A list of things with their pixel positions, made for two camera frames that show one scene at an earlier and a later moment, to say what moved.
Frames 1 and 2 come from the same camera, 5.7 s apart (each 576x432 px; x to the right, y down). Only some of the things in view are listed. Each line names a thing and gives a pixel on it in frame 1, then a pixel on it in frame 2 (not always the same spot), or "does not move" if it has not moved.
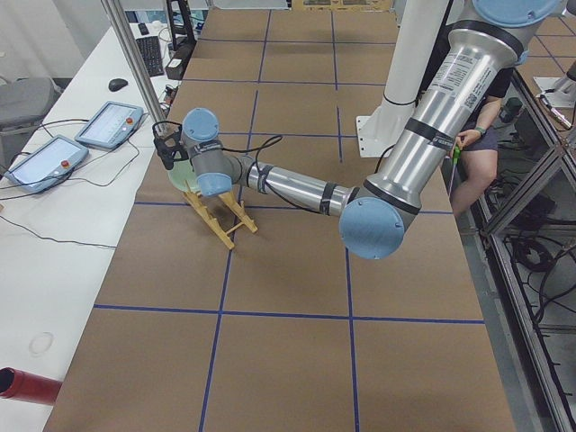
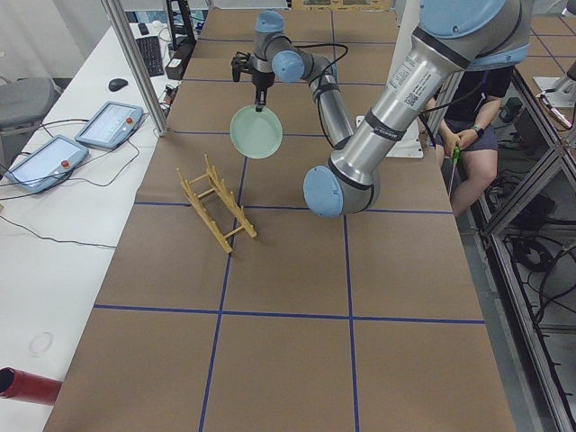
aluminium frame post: x=114 y=9 does not move
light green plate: x=183 y=171 -> x=256 y=134
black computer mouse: x=117 y=84 does not move
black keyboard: x=150 y=46 does not move
